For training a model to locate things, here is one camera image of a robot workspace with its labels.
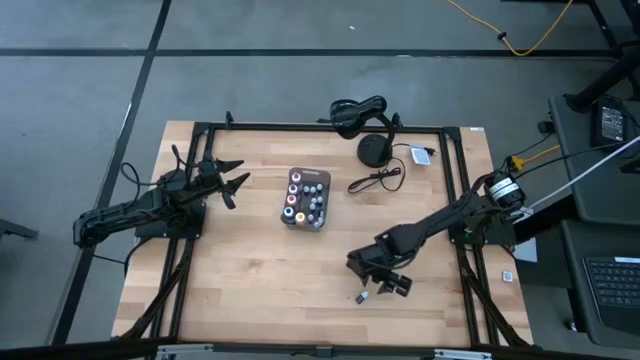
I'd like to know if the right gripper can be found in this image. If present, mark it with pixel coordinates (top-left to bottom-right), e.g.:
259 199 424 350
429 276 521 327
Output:
346 234 414 298

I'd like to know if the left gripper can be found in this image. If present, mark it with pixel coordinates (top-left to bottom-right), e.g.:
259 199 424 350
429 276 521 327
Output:
192 152 252 211

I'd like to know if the grey translucent plastic bin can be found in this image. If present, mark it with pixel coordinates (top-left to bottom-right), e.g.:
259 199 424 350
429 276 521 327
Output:
279 166 332 233

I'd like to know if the lamp plug paper tag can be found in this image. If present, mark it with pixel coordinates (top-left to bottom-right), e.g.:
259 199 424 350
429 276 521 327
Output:
409 144 432 166

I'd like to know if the white paper sheet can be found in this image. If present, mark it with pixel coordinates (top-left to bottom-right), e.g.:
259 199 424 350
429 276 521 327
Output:
512 207 539 264

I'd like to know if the black gooseneck desk lamp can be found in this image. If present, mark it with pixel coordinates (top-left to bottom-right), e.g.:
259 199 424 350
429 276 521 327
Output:
316 94 404 169

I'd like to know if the dark grey side desk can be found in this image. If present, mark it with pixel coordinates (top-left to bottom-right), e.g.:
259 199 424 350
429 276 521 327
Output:
558 218 640 351
548 93 640 227

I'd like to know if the black keyboard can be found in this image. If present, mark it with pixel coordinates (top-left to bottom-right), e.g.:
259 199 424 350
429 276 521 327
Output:
582 256 640 324

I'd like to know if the black chair base leg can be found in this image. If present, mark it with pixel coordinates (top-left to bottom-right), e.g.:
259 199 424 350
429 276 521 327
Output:
0 217 40 242

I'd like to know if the black front gantry beam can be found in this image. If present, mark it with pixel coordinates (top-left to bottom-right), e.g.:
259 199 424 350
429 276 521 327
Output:
0 337 640 360

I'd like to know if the black power adapter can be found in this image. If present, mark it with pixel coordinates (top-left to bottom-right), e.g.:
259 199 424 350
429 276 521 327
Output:
590 98 630 149

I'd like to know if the black desk leg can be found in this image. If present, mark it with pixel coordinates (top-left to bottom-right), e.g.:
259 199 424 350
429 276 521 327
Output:
564 47 640 114

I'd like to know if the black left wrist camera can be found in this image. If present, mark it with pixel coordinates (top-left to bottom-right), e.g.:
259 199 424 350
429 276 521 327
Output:
189 167 214 194

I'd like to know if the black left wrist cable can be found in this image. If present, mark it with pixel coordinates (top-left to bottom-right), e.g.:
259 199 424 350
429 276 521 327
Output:
119 144 184 189

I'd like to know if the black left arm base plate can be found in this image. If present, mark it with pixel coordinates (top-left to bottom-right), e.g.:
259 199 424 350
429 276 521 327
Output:
134 198 207 240

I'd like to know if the black aluminium table frame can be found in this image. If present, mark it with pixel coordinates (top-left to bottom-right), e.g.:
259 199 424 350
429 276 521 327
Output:
112 110 534 351

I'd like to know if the black lamp power cable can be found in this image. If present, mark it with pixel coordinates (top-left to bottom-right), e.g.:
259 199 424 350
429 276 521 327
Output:
347 142 439 195

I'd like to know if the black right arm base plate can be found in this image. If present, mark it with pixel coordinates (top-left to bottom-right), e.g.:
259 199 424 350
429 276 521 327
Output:
447 219 519 247

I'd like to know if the yellow power connector cable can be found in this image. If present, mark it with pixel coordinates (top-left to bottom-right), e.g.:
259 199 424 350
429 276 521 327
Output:
508 144 560 172

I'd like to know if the yellow extension cable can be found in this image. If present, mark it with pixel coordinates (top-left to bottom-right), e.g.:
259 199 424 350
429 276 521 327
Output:
447 0 575 57

